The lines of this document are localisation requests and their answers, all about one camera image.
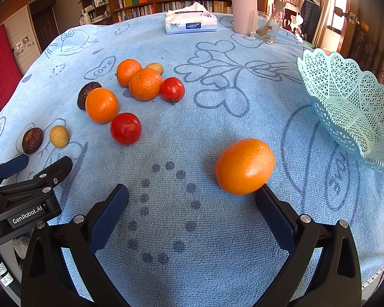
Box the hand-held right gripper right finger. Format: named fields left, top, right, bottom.
left=255, top=184, right=362, bottom=307

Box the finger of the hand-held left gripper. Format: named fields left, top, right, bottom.
left=0, top=156, right=73, bottom=204
left=0, top=154, right=30, bottom=186

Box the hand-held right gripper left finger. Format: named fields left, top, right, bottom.
left=20, top=184, right=129, bottom=307

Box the smooth oval orange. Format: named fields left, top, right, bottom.
left=215, top=138, right=275, bottom=195

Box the dark brown water chestnut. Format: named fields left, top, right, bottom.
left=77, top=82, right=102, bottom=111
left=22, top=127, right=44, bottom=155

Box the smooth round orange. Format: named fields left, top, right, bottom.
left=85, top=87, right=120, bottom=124

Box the red cherry tomato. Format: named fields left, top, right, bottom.
left=110, top=113, right=142, bottom=145
left=160, top=77, right=185, bottom=104

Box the small dimpled mandarin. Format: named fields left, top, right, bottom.
left=115, top=59, right=143, bottom=87

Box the large dimpled mandarin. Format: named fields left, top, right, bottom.
left=129, top=68, right=163, bottom=102

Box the teal plastic lattice basket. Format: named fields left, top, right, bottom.
left=297, top=48, right=384, bottom=176

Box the tan longan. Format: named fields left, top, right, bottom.
left=145, top=63, right=165, bottom=75
left=49, top=125, right=70, bottom=148

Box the red quilted mat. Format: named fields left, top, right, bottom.
left=0, top=24, right=22, bottom=117

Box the light blue printed towel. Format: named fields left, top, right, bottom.
left=0, top=11, right=384, bottom=307

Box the dark wooden door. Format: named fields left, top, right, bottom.
left=29, top=0, right=60, bottom=53

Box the small wooden shelf unit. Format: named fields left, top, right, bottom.
left=80, top=0, right=111, bottom=24

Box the clear glass cup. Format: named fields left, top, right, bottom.
left=250, top=10, right=282, bottom=45

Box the small spoon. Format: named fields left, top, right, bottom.
left=255, top=2, right=287, bottom=36

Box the wooden door with knob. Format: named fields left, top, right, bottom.
left=320, top=0, right=376, bottom=58

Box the dark hanging coat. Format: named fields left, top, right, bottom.
left=300, top=0, right=321, bottom=43

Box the white tissue pack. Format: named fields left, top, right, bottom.
left=164, top=2, right=218, bottom=36

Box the pink thermos bottle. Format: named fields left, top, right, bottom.
left=229, top=0, right=258, bottom=35

